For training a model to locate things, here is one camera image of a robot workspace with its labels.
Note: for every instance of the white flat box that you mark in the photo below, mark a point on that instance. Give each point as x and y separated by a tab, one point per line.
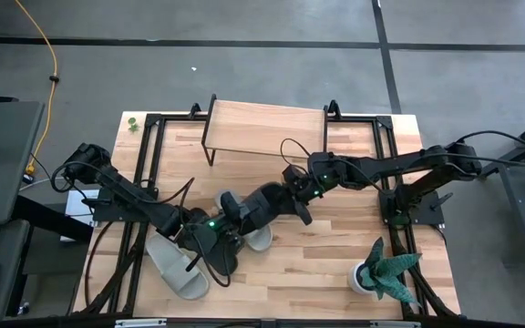
78	205

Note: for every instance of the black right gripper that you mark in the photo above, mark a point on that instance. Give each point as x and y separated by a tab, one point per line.
301	187

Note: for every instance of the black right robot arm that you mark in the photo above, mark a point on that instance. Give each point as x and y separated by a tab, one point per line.
390	166

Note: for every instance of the black metal table frame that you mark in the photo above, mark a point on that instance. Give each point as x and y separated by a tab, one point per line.
146	146

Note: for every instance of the grey rubber slide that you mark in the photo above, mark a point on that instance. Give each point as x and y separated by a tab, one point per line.
176	273
260	239

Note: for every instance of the green plant in white pot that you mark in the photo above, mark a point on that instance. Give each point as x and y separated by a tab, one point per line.
381	275

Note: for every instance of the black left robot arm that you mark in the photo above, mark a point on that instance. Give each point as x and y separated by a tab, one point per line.
126	189

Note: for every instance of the small green leaf piece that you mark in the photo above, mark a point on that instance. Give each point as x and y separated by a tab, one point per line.
133	125

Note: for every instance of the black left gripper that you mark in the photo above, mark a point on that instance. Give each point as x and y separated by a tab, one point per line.
208	232

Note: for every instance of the black rubber slide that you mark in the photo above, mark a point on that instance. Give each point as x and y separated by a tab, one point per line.
267	205

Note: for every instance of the dark grey side desk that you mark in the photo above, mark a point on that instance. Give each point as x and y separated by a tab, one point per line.
3	159

